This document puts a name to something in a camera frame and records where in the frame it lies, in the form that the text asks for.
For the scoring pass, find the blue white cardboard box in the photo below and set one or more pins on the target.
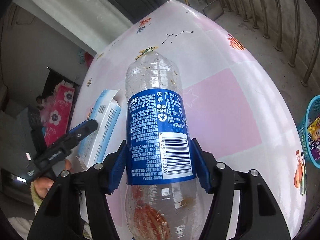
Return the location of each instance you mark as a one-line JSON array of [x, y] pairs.
[[105, 112]]

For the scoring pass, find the blue plastic trash basket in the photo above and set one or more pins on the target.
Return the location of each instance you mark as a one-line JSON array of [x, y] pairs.
[[312, 112]]

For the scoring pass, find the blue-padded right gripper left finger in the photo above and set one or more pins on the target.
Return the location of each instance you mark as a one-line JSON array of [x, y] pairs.
[[118, 164]]

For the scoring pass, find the person's left hand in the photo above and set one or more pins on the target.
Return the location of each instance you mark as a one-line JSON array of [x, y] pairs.
[[40, 187]]

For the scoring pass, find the pile of bags by wall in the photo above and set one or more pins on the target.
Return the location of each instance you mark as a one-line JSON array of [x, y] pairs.
[[85, 58]]

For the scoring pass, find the pink floral bed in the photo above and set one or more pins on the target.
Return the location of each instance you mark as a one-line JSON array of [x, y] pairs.
[[56, 112]]

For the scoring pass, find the clear Pepsi plastic bottle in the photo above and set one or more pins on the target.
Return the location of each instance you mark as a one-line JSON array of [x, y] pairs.
[[162, 198]]

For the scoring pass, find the purple noodle snack bag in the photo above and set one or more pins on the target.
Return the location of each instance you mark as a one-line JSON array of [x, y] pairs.
[[313, 138]]

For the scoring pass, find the metal balcony railing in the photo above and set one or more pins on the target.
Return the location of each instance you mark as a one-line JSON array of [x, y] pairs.
[[292, 25]]

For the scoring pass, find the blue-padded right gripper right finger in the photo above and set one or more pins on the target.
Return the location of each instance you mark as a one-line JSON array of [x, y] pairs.
[[202, 165]]

